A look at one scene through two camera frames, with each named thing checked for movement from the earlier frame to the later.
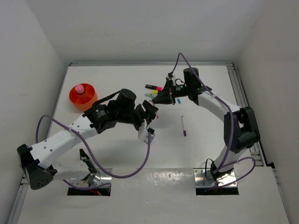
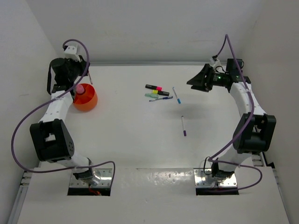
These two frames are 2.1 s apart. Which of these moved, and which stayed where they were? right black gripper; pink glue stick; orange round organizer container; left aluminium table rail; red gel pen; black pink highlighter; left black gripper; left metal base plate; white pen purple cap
Moved: left black gripper; red gel pen; right black gripper
Stayed: black pink highlighter; left metal base plate; pink glue stick; left aluminium table rail; white pen purple cap; orange round organizer container
